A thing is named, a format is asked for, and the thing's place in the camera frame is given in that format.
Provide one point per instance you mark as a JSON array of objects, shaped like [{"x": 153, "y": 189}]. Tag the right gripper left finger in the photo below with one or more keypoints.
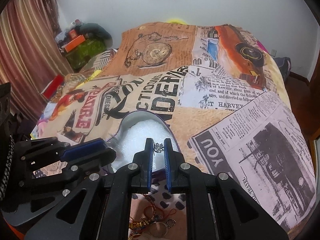
[{"x": 134, "y": 177}]

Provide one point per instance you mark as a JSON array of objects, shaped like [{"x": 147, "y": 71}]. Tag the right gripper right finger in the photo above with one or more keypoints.
[{"x": 185, "y": 178}]

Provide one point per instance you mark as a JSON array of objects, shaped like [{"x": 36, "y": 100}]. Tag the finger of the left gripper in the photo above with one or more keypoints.
[
  {"x": 80, "y": 168},
  {"x": 83, "y": 149}
]

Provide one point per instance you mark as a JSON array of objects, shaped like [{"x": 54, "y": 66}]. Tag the silver flower earring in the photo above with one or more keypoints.
[{"x": 158, "y": 148}]

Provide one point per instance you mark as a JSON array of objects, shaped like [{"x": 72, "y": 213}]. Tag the purple heart jewelry box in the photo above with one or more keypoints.
[{"x": 128, "y": 136}]

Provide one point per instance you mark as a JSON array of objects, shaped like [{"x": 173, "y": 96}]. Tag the silver square charm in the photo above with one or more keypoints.
[{"x": 170, "y": 223}]

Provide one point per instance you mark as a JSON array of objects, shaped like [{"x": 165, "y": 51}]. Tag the red flat box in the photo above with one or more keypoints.
[{"x": 52, "y": 87}]

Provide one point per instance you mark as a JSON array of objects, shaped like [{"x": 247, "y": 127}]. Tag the green patterned bag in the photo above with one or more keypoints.
[{"x": 80, "y": 55}]

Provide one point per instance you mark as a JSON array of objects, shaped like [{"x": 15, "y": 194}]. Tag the newspaper print bedspread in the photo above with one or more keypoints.
[{"x": 223, "y": 97}]

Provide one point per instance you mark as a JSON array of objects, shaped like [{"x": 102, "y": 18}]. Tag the orange box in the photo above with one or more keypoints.
[{"x": 74, "y": 43}]

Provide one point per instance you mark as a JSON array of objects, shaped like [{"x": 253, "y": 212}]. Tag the striped red curtain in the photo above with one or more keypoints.
[{"x": 30, "y": 57}]

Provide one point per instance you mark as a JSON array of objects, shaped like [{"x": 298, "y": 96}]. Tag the dark grey neck pillow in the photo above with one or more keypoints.
[{"x": 94, "y": 30}]

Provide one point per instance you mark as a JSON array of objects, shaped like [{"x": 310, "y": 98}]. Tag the yellow pillow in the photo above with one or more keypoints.
[{"x": 176, "y": 21}]

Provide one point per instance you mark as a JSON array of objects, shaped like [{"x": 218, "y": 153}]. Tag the purple backpack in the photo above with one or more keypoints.
[{"x": 284, "y": 65}]

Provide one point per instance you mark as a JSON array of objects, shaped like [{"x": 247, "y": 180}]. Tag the wall power outlet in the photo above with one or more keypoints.
[{"x": 273, "y": 53}]

